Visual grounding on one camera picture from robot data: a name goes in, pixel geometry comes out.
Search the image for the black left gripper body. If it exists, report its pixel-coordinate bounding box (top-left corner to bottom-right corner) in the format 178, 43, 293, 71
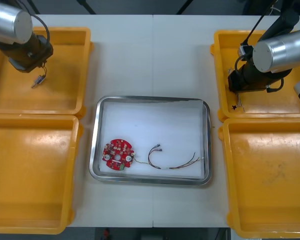
8, 35, 54, 74

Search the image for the steel tray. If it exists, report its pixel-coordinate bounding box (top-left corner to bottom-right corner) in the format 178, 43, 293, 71
88, 95, 213, 187

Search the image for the yellow-orange plastic bin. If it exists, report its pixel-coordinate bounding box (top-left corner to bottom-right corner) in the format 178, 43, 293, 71
0, 26, 95, 120
209, 29, 300, 123
0, 113, 85, 236
217, 117, 300, 240

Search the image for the red-black twisted wire harness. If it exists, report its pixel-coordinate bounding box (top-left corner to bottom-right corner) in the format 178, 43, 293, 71
133, 143, 205, 171

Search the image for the round red circuit board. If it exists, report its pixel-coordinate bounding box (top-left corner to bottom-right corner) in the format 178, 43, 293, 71
101, 138, 136, 172

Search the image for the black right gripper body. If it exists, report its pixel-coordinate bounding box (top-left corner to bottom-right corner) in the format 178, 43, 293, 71
226, 65, 269, 94

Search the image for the small metal solenoid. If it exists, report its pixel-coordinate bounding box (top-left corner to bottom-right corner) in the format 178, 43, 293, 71
30, 65, 48, 90

